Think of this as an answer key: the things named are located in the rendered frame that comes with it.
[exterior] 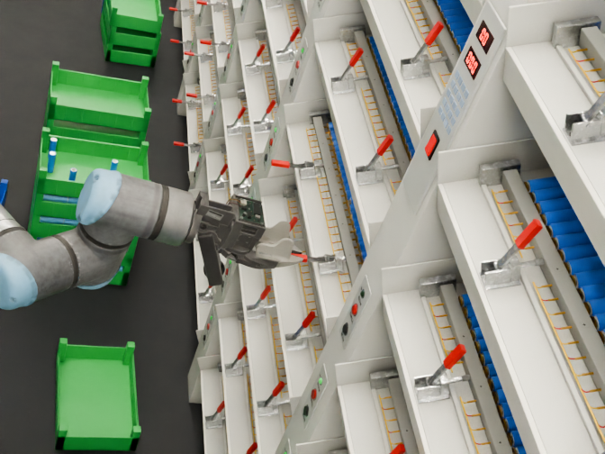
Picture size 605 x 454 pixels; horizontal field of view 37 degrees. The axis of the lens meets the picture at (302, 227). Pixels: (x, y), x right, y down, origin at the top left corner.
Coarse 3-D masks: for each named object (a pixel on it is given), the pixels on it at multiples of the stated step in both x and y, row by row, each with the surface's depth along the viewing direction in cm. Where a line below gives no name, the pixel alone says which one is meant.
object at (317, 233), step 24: (288, 120) 190; (312, 120) 188; (312, 144) 184; (312, 192) 173; (312, 216) 168; (312, 240) 163; (336, 240) 163; (312, 264) 160; (360, 264) 158; (336, 288) 154; (336, 312) 150
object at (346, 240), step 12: (324, 132) 183; (324, 144) 180; (312, 156) 180; (324, 156) 177; (324, 168) 175; (336, 180) 171; (336, 192) 169; (336, 204) 166; (336, 216) 164; (348, 228) 161; (348, 240) 159; (348, 252) 157; (348, 264) 154
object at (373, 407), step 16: (336, 368) 136; (352, 368) 136; (368, 368) 136; (384, 368) 137; (352, 384) 138; (368, 384) 138; (384, 384) 137; (400, 384) 135; (352, 400) 136; (368, 400) 136; (384, 400) 136; (400, 400) 132; (352, 416) 134; (368, 416) 134; (384, 416) 132; (400, 416) 130; (352, 432) 132; (368, 432) 132; (384, 432) 131; (400, 432) 130; (352, 448) 130; (368, 448) 130; (384, 448) 129; (400, 448) 120; (416, 448) 126
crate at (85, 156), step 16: (48, 128) 255; (48, 144) 259; (64, 144) 260; (80, 144) 260; (96, 144) 261; (112, 144) 262; (144, 144) 263; (64, 160) 258; (80, 160) 260; (96, 160) 263; (128, 160) 267; (144, 160) 265; (48, 176) 251; (64, 176) 253; (80, 176) 255; (144, 176) 262; (48, 192) 245; (64, 192) 246; (80, 192) 247
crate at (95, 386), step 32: (64, 352) 242; (96, 352) 247; (128, 352) 247; (64, 384) 239; (96, 384) 243; (128, 384) 246; (64, 416) 232; (96, 416) 235; (128, 416) 238; (64, 448) 224; (96, 448) 227; (128, 448) 229
